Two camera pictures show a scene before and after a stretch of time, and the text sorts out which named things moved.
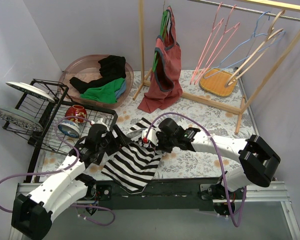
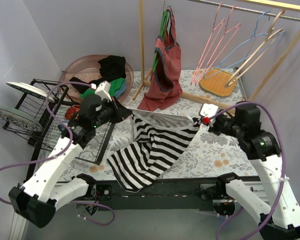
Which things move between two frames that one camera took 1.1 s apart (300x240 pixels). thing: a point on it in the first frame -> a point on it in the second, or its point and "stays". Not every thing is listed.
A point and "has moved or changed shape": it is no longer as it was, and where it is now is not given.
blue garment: [122, 89] stays
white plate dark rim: [31, 89] stays
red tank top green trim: [164, 87] stays
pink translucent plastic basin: [87, 68] stays
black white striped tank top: [133, 167] has moved or changed shape
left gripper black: [115, 139] -> [117, 111]
